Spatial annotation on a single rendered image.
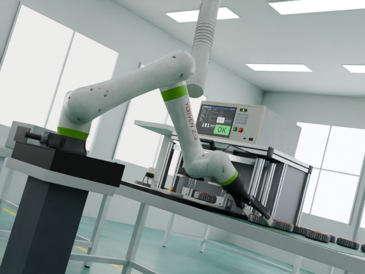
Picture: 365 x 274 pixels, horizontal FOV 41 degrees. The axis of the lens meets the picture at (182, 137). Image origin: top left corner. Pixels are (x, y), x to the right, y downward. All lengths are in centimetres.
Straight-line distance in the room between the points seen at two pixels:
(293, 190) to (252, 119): 43
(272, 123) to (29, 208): 128
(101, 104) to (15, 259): 67
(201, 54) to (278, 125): 152
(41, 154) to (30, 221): 26
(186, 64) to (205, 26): 222
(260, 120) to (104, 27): 547
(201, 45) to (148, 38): 427
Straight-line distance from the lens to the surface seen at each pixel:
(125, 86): 182
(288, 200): 258
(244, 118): 251
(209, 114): 267
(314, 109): 984
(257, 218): 215
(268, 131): 252
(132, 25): 801
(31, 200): 196
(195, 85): 374
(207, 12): 415
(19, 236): 198
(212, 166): 197
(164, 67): 186
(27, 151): 196
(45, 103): 715
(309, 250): 174
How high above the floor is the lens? 81
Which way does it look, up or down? 6 degrees up
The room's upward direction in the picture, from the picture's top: 15 degrees clockwise
